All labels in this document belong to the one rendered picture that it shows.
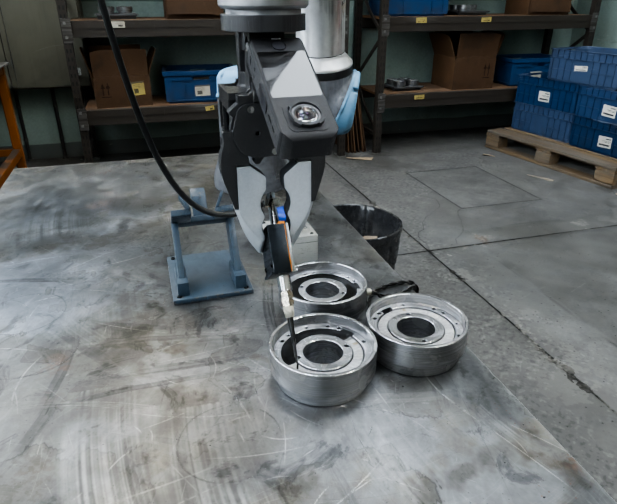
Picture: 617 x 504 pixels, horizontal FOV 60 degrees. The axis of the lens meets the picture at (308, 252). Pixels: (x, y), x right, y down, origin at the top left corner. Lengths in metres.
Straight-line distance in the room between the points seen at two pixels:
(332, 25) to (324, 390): 0.64
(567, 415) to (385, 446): 1.41
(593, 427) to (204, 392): 1.46
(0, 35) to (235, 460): 4.03
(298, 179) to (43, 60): 3.86
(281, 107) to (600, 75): 3.96
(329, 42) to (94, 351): 0.62
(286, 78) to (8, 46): 3.95
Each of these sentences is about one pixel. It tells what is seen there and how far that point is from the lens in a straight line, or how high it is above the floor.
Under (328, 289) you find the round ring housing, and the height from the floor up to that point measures 0.82.
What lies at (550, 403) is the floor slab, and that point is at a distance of 1.89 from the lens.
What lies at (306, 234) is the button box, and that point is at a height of 0.84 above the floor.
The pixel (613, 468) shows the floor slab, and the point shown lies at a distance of 1.75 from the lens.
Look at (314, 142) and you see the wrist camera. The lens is 0.40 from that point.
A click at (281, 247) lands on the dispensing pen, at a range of 0.50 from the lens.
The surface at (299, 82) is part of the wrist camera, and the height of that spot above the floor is 1.08.
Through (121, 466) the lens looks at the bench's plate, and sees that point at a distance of 0.49.
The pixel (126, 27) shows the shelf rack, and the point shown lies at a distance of 3.88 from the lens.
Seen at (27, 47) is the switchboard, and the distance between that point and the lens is 4.31.
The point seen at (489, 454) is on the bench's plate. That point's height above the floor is 0.80.
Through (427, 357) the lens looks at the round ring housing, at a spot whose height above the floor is 0.83.
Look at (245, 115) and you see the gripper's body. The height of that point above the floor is 1.05.
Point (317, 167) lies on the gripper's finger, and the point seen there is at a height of 1.00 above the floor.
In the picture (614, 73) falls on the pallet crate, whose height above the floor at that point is 0.68.
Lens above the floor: 1.14
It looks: 26 degrees down
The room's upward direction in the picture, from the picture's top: straight up
